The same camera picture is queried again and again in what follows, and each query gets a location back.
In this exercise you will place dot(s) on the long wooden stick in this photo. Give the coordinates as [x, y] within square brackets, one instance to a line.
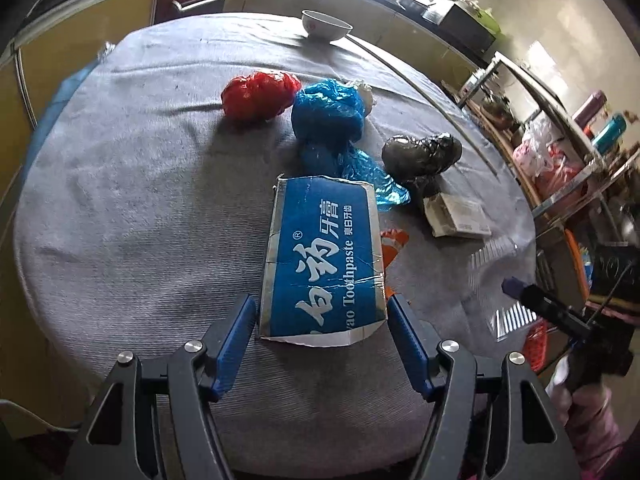
[364, 46]

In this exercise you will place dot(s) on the purple thermos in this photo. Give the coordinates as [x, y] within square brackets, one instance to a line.
[589, 109]

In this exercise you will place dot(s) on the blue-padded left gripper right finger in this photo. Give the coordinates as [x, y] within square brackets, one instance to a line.
[491, 418]

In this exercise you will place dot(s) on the white tissue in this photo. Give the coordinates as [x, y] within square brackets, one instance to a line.
[366, 95]

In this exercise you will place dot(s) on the metal storage shelf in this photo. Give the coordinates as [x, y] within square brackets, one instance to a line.
[562, 142]

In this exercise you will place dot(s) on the grey tablecloth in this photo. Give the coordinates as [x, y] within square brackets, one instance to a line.
[145, 215]

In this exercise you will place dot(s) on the clear plastic tray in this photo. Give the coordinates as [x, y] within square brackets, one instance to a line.
[497, 259]

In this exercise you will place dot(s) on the teal thermos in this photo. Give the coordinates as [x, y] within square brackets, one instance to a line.
[610, 133]

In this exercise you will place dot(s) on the red plastic bag ball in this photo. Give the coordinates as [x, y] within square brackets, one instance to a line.
[259, 96]

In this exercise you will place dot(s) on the white pink plastic bag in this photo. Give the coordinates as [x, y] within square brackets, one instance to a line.
[541, 158]

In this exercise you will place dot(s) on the black plastic bag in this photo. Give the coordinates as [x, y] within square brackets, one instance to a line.
[415, 163]

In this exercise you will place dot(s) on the black microwave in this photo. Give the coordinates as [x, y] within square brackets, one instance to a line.
[455, 21]

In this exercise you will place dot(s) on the white small carton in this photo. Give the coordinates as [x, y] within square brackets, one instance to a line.
[450, 215]

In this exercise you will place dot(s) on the white ceramic bowl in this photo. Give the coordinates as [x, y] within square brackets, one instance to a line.
[323, 26]

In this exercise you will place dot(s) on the blue toothpaste box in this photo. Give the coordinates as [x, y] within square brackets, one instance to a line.
[323, 284]

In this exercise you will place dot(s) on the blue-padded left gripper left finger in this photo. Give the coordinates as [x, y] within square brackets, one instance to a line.
[120, 437]

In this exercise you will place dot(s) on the red plastic basket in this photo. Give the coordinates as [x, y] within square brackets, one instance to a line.
[535, 345]

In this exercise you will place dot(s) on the blue plastic bag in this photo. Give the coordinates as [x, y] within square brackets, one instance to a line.
[328, 121]

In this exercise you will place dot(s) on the orange snack wrapper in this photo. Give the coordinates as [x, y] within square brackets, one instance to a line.
[392, 240]

